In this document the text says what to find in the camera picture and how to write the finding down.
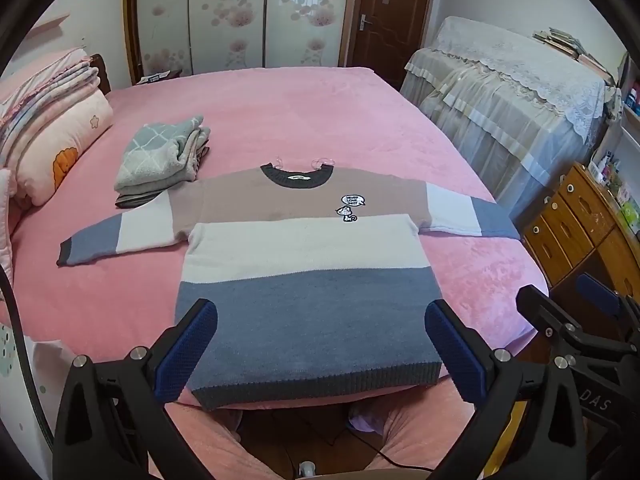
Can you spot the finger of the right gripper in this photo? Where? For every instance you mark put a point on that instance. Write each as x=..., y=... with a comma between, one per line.
x=607, y=301
x=566, y=333

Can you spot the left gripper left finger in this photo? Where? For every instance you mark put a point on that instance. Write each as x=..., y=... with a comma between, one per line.
x=112, y=421

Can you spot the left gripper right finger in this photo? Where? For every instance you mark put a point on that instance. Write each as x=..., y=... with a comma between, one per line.
x=549, y=441

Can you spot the striped knit colour-block sweater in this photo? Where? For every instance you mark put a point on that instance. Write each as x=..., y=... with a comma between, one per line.
x=320, y=280

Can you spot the wooden drawer cabinet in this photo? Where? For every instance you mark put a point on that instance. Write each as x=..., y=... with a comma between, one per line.
x=582, y=230

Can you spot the bookshelf with books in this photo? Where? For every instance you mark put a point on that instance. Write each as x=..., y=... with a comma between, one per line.
x=617, y=155

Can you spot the lace-covered furniture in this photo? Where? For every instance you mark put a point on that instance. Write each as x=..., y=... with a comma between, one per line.
x=518, y=112

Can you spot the stack of books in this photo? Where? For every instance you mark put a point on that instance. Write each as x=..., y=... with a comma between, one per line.
x=571, y=46

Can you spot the wooden headboard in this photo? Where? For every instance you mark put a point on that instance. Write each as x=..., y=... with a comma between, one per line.
x=97, y=61

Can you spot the brown wooden door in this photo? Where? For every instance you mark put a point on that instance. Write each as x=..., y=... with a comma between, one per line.
x=385, y=33

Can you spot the striped folded bedding stack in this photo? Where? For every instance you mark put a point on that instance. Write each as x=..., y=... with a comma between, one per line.
x=42, y=97

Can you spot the floral sliding wardrobe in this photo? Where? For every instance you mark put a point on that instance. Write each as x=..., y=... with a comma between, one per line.
x=192, y=37

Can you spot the pink wall shelf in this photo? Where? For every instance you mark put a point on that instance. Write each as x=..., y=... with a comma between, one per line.
x=48, y=26

